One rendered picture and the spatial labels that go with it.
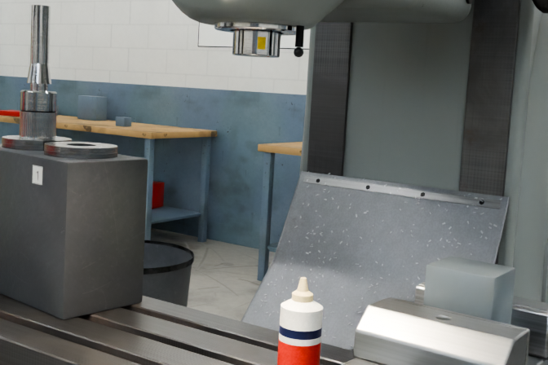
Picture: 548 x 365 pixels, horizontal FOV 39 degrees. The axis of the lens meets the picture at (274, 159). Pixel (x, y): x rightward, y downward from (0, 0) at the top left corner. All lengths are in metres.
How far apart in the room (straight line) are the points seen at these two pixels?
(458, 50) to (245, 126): 4.90
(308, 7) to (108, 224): 0.39
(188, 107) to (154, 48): 0.62
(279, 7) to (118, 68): 6.13
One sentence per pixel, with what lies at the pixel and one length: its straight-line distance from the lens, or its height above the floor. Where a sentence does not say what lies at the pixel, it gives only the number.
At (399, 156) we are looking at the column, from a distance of 1.10.
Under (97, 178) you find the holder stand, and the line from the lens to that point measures 0.94.
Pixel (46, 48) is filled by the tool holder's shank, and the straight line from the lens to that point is 1.06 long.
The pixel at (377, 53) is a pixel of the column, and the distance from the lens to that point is 1.12.
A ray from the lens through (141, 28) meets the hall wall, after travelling 6.66.
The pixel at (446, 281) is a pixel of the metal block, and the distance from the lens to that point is 0.67.
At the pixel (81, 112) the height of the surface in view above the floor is 0.94.
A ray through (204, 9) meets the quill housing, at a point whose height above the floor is 1.32.
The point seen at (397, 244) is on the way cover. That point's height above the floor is 1.05.
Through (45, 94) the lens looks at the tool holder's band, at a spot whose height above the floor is 1.22.
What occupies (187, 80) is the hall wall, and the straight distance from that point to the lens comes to 6.29.
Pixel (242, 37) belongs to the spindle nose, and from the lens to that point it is 0.76.
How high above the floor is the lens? 1.25
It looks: 5 degrees down
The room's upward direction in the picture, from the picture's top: 3 degrees clockwise
